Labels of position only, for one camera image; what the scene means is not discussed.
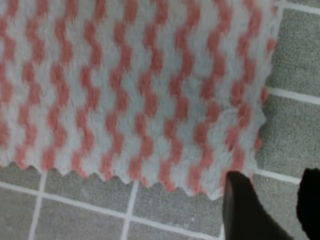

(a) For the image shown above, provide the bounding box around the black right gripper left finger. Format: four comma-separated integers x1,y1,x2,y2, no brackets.
222,171,293,240

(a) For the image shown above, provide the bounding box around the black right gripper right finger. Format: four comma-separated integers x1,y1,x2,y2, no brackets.
296,168,320,240

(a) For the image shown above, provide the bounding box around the pink white wavy towel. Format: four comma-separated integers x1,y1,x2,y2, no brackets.
0,0,277,200

